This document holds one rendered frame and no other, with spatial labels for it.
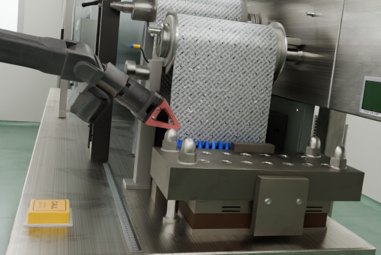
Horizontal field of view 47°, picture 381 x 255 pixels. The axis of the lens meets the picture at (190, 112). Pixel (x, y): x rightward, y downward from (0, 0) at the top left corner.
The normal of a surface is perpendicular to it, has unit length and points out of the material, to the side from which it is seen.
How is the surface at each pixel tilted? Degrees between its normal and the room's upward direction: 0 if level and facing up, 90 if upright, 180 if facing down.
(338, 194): 90
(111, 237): 0
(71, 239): 0
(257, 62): 90
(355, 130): 90
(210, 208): 90
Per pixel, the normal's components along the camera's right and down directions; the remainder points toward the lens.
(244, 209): 0.28, 0.15
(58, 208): 0.11, -0.99
